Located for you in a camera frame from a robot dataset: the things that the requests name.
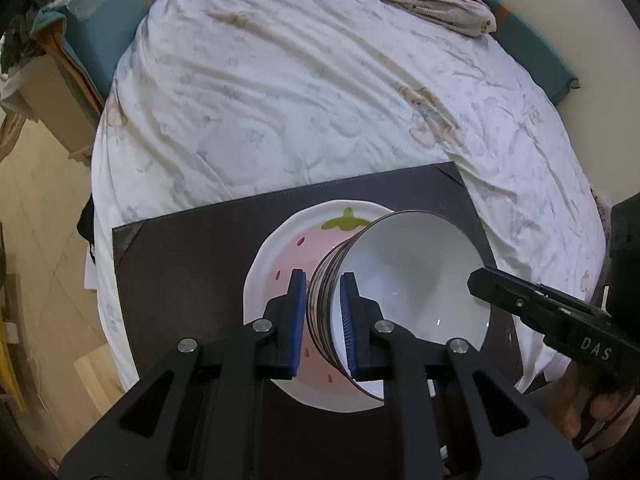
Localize yellow object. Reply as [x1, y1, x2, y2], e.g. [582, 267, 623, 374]
[0, 270, 27, 411]

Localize teal mattress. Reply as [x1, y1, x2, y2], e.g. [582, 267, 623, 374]
[30, 0, 581, 111]

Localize large pink strawberry plate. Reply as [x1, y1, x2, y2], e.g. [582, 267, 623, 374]
[243, 200, 397, 413]

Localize white printed bed sheet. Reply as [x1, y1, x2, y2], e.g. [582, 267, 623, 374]
[90, 0, 608, 401]

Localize wooden bed frame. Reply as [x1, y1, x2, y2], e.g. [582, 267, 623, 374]
[0, 52, 108, 163]

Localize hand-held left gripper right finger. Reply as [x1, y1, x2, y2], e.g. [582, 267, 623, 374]
[340, 271, 588, 480]

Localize pile of dark green clothes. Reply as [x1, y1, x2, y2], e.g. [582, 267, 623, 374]
[0, 0, 126, 76]

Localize person's right hand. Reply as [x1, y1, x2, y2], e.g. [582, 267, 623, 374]
[542, 360, 640, 461]

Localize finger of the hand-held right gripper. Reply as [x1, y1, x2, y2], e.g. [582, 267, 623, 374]
[467, 266, 611, 333]

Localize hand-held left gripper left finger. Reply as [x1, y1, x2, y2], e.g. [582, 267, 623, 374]
[60, 269, 308, 480]

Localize black mat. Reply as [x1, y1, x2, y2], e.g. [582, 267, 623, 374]
[112, 161, 523, 480]

